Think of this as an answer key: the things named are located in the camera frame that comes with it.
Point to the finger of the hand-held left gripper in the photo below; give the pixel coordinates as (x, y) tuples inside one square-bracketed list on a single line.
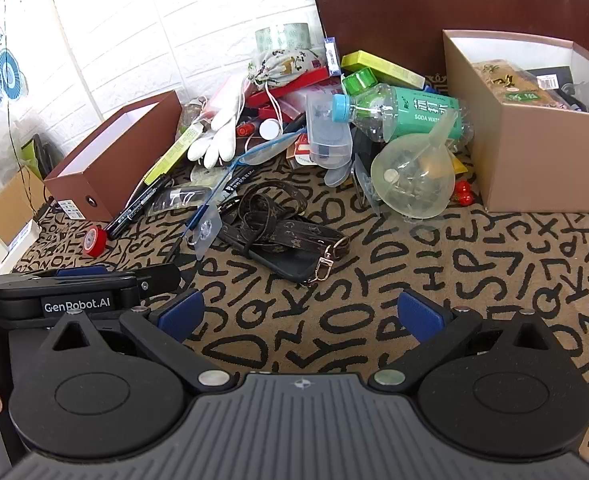
[(159, 280)]

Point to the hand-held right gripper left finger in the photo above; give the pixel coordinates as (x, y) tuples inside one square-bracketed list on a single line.
[(182, 316)]

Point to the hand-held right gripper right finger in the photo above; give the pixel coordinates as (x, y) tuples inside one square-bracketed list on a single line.
[(419, 316)]

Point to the black marker white print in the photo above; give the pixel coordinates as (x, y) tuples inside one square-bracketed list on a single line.
[(134, 210)]

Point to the black phone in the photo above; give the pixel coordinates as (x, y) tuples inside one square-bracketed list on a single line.
[(289, 266)]

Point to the blue rimmed clear pouch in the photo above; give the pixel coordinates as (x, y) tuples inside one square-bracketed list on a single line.
[(232, 185)]

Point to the tan cardboard box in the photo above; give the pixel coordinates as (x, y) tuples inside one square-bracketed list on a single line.
[(529, 160)]

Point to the green plastic container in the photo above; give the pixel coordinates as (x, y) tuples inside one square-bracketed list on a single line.
[(359, 81)]

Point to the white charger adapter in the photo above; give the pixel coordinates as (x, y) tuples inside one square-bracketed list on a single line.
[(22, 242)]

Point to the small bag of metal hooks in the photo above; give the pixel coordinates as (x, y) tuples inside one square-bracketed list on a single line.
[(207, 230)]

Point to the letter print blanket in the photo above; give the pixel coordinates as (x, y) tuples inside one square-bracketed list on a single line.
[(474, 270)]

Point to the red tape roll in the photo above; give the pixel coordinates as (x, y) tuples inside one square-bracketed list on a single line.
[(94, 240)]

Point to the clear bag with black tool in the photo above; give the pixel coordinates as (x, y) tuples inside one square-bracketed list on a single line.
[(179, 199)]

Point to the plain cardboard carton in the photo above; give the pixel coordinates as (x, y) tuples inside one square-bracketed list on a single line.
[(9, 200)]

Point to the brown shoebox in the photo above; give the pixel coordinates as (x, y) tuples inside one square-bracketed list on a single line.
[(89, 180)]

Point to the long yellow-green box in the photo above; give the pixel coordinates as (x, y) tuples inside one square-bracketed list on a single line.
[(174, 152)]

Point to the red balls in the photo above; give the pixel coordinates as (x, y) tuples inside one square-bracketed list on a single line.
[(464, 194)]

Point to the clear plastic funnel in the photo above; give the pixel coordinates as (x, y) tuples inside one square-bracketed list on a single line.
[(414, 180)]

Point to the white glove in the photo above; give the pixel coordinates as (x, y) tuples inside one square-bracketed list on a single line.
[(222, 130)]

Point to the white bottle red cap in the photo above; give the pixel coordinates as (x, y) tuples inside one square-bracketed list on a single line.
[(269, 129)]

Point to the clear plastic case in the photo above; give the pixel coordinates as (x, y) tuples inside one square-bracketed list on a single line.
[(327, 130)]

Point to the plastic bottle green label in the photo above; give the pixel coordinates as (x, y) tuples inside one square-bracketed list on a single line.
[(414, 107)]

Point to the blue white fan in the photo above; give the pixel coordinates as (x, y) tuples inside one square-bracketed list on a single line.
[(10, 74)]

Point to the red box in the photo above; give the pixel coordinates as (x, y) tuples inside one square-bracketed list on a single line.
[(304, 82)]

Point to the flat yellow-green box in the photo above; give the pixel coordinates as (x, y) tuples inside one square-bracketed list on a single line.
[(382, 67)]

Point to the brown snack packet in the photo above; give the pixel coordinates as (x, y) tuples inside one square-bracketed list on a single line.
[(514, 82)]

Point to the black barcode card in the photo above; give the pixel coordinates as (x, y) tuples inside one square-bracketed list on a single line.
[(549, 79)]

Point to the clear tape roll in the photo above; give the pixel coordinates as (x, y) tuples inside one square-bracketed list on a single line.
[(282, 37)]

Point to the blue card box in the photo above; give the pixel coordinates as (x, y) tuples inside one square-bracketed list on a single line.
[(332, 55)]

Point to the brown wooden board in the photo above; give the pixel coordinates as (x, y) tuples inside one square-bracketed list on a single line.
[(424, 10)]

